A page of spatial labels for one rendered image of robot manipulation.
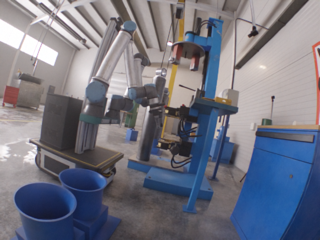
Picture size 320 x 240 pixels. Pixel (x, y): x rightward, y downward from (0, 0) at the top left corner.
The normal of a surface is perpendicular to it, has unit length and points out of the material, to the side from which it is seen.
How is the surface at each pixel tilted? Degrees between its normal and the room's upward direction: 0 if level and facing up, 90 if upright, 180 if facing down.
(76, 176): 90
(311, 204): 90
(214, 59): 90
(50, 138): 90
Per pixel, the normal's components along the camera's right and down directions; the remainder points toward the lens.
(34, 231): 0.21, 0.04
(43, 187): 0.68, -0.33
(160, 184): -0.11, -0.04
